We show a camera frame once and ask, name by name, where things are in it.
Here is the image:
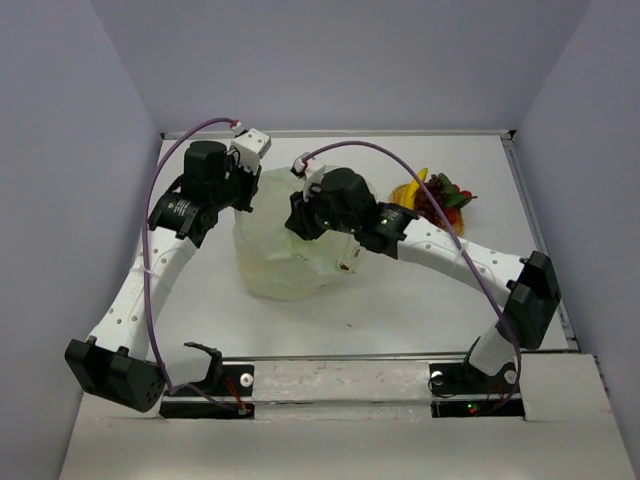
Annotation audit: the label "pale green plastic bag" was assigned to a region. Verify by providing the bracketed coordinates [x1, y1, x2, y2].
[233, 168, 368, 302]

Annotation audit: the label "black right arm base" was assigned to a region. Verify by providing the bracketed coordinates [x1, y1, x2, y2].
[427, 362, 525, 419]

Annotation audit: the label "yellow fake banana bunch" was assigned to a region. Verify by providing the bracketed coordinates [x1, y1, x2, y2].
[401, 168, 428, 210]

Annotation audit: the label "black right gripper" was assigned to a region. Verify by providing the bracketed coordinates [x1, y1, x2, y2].
[284, 179, 360, 239]

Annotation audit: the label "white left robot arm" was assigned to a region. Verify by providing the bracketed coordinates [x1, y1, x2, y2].
[64, 135, 270, 412]

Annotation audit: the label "red fake strawberries with leaves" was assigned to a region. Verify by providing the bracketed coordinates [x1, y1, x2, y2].
[435, 173, 477, 230]

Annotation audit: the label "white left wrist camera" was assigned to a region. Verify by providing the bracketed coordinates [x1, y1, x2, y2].
[231, 129, 271, 174]

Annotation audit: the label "orange woven mat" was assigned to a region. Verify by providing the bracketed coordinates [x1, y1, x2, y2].
[389, 182, 471, 236]

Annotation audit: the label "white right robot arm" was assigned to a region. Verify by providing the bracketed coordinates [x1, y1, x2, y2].
[285, 166, 561, 392]

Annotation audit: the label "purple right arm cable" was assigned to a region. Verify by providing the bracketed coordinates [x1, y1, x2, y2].
[291, 139, 523, 414]

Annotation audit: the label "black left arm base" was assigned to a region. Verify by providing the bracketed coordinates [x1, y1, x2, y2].
[159, 362, 255, 420]

